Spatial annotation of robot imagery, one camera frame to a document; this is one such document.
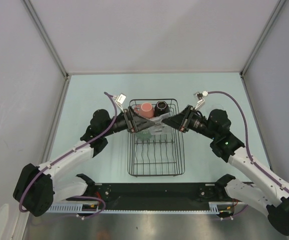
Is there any black cup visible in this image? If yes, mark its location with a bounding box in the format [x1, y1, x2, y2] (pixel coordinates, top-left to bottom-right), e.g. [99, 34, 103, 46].
[154, 101, 170, 117]

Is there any pink mug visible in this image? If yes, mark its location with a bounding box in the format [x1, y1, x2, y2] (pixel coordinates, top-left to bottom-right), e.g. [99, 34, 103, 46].
[134, 102, 155, 119]

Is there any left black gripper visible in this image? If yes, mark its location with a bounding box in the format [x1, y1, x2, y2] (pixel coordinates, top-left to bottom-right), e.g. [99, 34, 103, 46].
[102, 106, 155, 137]

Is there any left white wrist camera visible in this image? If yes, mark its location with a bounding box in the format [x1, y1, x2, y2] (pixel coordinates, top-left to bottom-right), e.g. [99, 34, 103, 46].
[112, 93, 127, 112]

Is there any white slotted cable duct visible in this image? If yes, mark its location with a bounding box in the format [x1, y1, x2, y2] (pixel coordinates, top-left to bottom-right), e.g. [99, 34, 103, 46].
[47, 203, 225, 215]

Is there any tall clear faceted glass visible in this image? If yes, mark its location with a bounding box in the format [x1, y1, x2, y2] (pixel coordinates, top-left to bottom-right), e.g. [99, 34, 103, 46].
[148, 112, 172, 136]

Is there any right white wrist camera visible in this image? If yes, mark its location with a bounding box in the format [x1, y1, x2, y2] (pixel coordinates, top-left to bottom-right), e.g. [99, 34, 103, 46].
[193, 91, 209, 111]

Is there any green ceramic cup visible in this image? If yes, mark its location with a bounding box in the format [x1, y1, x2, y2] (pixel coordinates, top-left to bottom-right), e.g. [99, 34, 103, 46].
[135, 130, 152, 141]

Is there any small clear faceted glass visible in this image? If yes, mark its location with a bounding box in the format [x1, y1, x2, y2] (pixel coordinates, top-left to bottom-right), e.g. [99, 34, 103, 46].
[210, 103, 224, 111]

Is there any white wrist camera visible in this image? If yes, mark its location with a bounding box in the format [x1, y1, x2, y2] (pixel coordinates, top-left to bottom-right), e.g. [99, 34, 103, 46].
[112, 93, 127, 112]
[193, 91, 209, 111]

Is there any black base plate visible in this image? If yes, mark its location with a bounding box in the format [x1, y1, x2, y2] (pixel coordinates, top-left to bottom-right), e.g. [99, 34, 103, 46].
[84, 182, 245, 211]

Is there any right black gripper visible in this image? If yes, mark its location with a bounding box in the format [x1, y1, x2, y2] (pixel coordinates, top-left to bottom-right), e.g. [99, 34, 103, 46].
[162, 104, 218, 140]

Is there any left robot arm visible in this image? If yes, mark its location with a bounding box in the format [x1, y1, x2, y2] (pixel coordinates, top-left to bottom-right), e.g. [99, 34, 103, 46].
[13, 107, 158, 217]

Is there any black wire dish rack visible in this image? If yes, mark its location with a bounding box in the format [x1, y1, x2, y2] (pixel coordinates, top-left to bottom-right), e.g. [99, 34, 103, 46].
[127, 98, 186, 177]

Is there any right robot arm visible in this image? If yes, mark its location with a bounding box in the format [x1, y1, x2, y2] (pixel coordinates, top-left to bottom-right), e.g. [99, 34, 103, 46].
[162, 105, 289, 236]

